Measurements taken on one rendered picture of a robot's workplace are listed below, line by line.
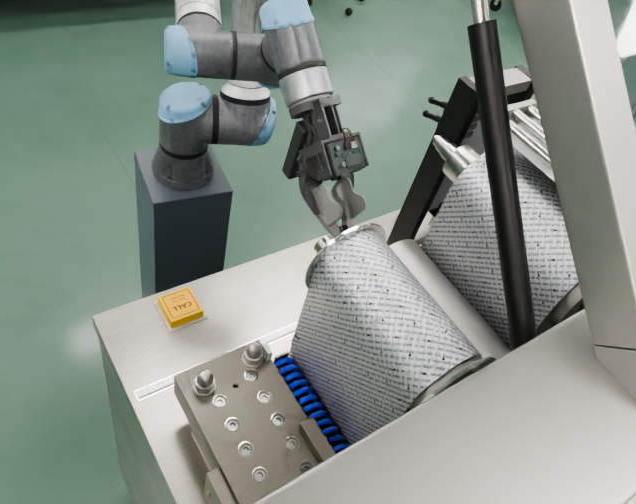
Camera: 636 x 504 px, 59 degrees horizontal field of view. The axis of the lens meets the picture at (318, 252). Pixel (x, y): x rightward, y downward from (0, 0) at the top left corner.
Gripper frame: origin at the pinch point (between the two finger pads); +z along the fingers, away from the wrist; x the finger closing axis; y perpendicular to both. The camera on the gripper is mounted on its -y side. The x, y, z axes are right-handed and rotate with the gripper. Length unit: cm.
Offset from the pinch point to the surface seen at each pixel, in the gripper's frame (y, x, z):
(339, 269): 7.3, -6.6, 4.3
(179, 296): -39.2, -17.3, 5.6
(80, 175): -201, -1, -44
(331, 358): 0.0, -8.1, 18.1
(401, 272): 12.3, 0.0, 7.0
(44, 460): -123, -52, 50
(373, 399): 8.8, -8.2, 23.2
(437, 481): 56, -34, 6
